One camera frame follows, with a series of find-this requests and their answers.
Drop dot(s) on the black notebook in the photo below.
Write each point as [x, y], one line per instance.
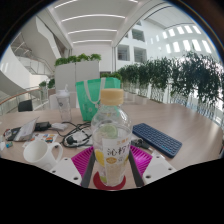
[11, 135]

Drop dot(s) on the stack of white papers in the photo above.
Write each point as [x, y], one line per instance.
[27, 130]

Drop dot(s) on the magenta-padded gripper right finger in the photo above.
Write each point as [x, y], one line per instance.
[158, 168]

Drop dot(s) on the green plants atop cabinet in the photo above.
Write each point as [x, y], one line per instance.
[76, 58]

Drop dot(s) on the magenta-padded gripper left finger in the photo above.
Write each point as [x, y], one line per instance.
[65, 168]

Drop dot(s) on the black pouch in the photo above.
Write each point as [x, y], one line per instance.
[42, 126]

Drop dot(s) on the potted green plants by railing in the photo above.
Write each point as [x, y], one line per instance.
[50, 83]

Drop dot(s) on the green tote bag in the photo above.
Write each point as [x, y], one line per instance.
[86, 100]

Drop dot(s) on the black chair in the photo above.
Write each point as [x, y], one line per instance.
[25, 105]

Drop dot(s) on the white charger block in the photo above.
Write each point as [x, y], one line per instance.
[59, 126]

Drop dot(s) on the white ceramic mug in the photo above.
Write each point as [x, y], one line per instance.
[38, 154]

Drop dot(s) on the colourful sticker sheet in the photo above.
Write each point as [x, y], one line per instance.
[43, 137]

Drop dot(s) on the low green planter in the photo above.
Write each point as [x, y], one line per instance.
[111, 75]

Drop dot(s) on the flat round red coaster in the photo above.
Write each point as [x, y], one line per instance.
[97, 182]

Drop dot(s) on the ceiling strip lights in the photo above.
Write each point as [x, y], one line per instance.
[91, 16]

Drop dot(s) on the row of green hedge plants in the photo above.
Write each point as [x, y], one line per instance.
[186, 76]

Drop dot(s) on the white cabinet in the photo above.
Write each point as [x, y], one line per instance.
[66, 75]

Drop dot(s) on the clear yellow-capped drink bottle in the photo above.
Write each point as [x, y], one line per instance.
[111, 150]

